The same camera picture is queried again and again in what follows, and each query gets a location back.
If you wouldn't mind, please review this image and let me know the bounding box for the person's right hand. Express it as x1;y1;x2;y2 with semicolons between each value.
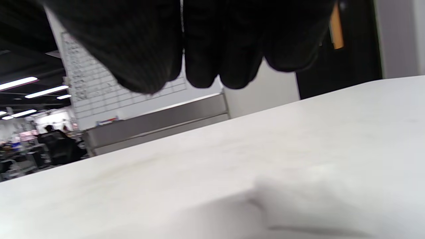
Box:
43;0;336;94

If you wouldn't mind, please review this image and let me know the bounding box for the whiteboard on metal stand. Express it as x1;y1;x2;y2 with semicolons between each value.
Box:
60;30;230;156

